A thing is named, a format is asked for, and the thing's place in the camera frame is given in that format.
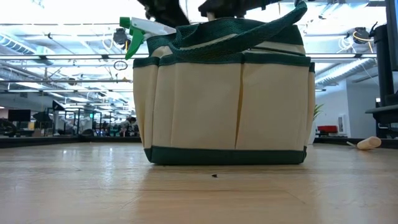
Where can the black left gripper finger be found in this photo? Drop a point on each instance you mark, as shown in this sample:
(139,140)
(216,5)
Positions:
(168,11)

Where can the green and white spray bottle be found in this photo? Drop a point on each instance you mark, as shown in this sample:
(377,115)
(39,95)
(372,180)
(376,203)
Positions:
(149,28)

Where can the cream and green canvas bag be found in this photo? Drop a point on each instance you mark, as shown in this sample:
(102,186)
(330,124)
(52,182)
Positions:
(217,105)

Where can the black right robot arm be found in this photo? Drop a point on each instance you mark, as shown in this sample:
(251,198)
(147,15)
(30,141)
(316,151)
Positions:
(384,62)

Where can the person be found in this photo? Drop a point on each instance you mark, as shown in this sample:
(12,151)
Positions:
(127,126)

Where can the small green potted plant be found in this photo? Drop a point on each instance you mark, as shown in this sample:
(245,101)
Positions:
(317,112)

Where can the red box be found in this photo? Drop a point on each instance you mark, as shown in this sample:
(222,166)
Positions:
(327,129)

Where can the black background monitor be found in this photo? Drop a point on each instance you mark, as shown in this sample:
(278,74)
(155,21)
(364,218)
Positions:
(18,115)

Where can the white wall poster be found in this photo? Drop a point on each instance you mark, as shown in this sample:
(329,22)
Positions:
(341,124)

